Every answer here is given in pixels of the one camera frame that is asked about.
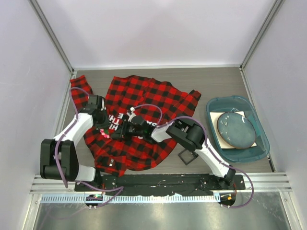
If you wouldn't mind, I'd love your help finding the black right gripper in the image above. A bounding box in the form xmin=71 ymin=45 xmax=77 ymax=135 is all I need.
xmin=111 ymin=119 xmax=145 ymax=140

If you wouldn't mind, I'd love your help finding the pink white flower brooch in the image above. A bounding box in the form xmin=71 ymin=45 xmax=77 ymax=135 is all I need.
xmin=100 ymin=129 xmax=110 ymax=138

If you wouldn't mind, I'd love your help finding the red black plaid shirt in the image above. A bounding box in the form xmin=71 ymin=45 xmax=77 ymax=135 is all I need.
xmin=84 ymin=75 xmax=201 ymax=177

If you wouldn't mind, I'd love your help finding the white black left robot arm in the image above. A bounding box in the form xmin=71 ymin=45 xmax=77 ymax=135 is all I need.
xmin=40 ymin=95 xmax=110 ymax=191

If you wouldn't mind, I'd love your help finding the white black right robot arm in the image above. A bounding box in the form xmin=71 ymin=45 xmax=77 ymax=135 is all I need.
xmin=111 ymin=115 xmax=236 ymax=189

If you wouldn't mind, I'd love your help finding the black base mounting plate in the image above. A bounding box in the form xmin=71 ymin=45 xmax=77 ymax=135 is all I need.
xmin=89 ymin=173 xmax=246 ymax=196

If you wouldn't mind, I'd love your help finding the blue round ceramic plate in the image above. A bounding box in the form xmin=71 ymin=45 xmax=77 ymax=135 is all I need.
xmin=217 ymin=112 xmax=257 ymax=150

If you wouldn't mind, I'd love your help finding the teal plastic bin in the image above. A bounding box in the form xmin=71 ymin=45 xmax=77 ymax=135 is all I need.
xmin=206 ymin=95 xmax=270 ymax=162

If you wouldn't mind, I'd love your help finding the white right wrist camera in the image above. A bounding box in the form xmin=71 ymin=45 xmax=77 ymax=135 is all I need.
xmin=127 ymin=107 xmax=137 ymax=123

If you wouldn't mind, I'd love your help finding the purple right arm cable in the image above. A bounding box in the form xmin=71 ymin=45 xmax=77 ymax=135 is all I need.
xmin=131 ymin=104 xmax=255 ymax=208

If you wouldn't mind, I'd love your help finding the small black square frame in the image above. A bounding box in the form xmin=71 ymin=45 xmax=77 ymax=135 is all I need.
xmin=178 ymin=149 xmax=198 ymax=165

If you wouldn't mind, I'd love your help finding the aluminium front rail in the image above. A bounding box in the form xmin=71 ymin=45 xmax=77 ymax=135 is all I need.
xmin=30 ymin=172 xmax=292 ymax=196

